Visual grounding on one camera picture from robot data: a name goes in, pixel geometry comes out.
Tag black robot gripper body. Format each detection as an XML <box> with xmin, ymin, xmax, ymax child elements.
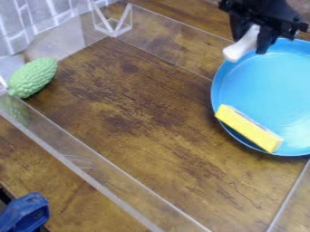
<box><xmin>217</xmin><ymin>0</ymin><xmax>310</xmax><ymax>38</ymax></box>

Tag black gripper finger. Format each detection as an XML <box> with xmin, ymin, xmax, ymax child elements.
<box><xmin>255</xmin><ymin>25</ymin><xmax>279</xmax><ymax>54</ymax></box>
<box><xmin>228</xmin><ymin>14</ymin><xmax>252</xmax><ymax>42</ymax></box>

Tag white toy fish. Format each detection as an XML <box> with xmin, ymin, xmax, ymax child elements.
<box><xmin>223</xmin><ymin>24</ymin><xmax>260</xmax><ymax>63</ymax></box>

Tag blue round plate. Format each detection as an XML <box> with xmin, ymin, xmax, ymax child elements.
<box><xmin>211</xmin><ymin>38</ymin><xmax>310</xmax><ymax>157</ymax></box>

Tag yellow sponge block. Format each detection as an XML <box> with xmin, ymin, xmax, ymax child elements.
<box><xmin>213</xmin><ymin>104</ymin><xmax>283</xmax><ymax>153</ymax></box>

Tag grey checkered cloth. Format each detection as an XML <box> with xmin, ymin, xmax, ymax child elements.
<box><xmin>0</xmin><ymin>0</ymin><xmax>119</xmax><ymax>58</ymax></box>

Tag green bumpy toy gourd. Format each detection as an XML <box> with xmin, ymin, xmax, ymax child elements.
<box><xmin>8</xmin><ymin>57</ymin><xmax>57</xmax><ymax>98</ymax></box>

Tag clear acrylic barrier wall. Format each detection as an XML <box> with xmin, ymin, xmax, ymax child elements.
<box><xmin>0</xmin><ymin>0</ymin><xmax>310</xmax><ymax>232</ymax></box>

